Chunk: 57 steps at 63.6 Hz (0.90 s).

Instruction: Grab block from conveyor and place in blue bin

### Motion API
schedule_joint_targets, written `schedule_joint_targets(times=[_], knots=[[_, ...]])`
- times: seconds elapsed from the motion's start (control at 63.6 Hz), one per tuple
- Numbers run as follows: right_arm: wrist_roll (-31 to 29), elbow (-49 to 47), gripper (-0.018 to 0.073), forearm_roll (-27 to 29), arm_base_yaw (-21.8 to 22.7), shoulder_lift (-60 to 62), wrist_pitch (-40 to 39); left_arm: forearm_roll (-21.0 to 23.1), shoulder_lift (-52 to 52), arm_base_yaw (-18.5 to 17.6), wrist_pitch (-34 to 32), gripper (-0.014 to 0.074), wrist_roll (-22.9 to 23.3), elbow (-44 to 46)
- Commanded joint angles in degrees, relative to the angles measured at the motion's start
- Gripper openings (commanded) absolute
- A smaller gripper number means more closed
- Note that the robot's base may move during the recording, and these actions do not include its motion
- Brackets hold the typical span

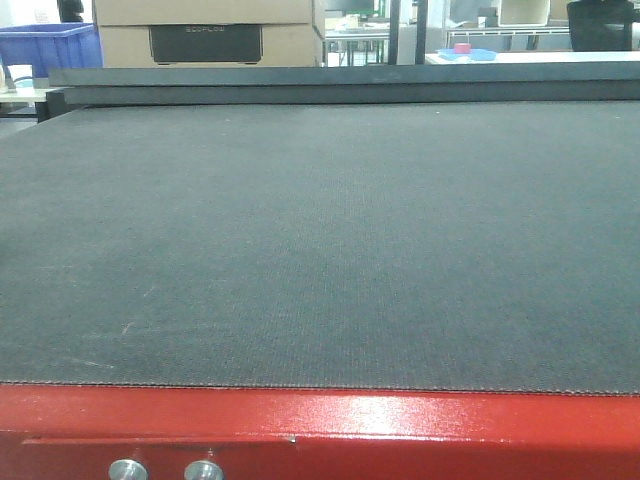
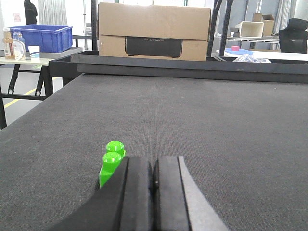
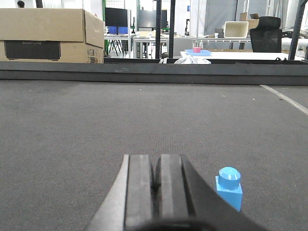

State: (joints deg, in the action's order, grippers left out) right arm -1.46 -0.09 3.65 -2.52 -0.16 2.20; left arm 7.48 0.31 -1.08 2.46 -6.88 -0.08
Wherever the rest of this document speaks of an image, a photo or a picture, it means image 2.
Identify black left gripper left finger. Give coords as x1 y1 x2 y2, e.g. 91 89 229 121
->
50 157 153 231

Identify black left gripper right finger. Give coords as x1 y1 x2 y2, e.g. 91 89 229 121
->
153 156 228 231

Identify green toy building block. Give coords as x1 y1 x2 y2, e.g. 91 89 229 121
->
99 141 126 188

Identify crumpled plastic bag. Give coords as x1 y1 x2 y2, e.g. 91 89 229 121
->
233 54 271 64

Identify folding side table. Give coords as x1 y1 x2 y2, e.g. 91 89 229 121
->
0 47 83 130

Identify pink tape roll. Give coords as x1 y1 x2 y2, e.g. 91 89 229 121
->
231 46 240 52

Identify large brown cardboard box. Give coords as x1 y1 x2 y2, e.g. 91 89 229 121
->
98 2 211 61

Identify white paper cup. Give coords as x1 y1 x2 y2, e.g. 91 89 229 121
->
28 46 40 61

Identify blue plastic crate on table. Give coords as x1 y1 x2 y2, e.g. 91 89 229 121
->
10 24 73 53

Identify white open box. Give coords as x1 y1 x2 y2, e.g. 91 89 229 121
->
235 21 264 39

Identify clear plastic bottle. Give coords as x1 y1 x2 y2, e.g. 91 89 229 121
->
13 32 26 60

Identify brown labelled bottle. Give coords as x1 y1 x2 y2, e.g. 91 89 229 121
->
3 27 15 59

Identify black office chair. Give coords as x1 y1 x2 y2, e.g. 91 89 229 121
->
279 18 308 54

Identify small brown cardboard box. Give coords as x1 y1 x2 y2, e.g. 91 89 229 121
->
252 13 275 36

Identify person in black clothes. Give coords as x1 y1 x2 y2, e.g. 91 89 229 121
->
24 0 38 25

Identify black conveyor end rail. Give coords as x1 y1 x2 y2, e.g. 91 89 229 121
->
49 51 308 84

